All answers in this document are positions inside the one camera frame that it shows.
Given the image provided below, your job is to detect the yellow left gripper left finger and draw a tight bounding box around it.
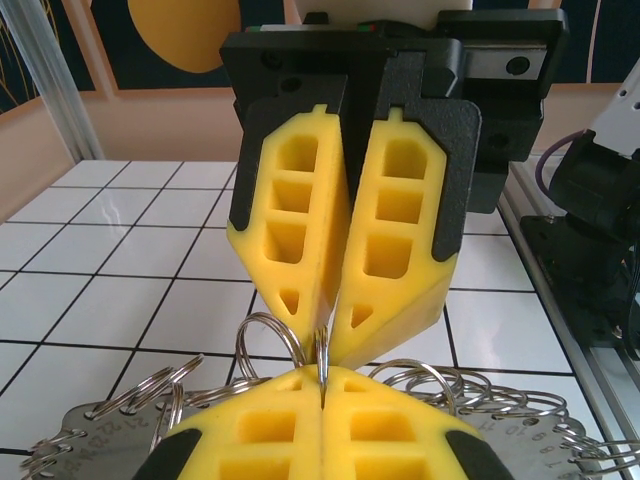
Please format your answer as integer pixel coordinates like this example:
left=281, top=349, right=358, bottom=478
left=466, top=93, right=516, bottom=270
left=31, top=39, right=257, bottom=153
left=130, top=366, right=324, bottom=480

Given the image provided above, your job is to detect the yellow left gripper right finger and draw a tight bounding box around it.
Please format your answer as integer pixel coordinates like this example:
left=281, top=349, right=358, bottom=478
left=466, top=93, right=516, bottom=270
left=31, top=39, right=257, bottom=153
left=319, top=366, right=509, bottom=480

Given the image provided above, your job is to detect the silver split keyring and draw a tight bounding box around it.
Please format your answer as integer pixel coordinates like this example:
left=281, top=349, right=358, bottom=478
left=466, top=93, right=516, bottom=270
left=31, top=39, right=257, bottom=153
left=89, top=353, right=207, bottom=424
left=367, top=358, right=459, bottom=419
left=233, top=312, right=308, bottom=389
left=313, top=323, right=333, bottom=409

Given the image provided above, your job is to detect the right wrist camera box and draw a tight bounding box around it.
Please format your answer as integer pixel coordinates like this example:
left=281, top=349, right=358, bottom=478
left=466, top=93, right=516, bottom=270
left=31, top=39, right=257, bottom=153
left=294, top=0, right=475, bottom=30

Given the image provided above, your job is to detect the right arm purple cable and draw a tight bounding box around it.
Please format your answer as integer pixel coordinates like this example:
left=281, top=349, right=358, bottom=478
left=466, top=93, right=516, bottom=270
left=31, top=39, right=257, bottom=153
left=535, top=128, right=587, bottom=194

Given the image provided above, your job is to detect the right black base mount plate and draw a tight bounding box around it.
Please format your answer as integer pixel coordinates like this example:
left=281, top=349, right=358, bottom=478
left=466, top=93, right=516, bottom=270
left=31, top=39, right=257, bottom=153
left=519, top=213, right=640, bottom=359

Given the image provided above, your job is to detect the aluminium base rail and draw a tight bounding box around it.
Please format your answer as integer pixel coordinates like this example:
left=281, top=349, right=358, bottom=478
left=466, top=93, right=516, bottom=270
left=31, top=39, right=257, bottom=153
left=497, top=162, right=640, bottom=480

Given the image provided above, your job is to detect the aluminium corner post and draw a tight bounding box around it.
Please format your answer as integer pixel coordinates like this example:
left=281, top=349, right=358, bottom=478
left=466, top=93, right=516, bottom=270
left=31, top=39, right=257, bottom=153
left=0, top=0, right=104, bottom=161

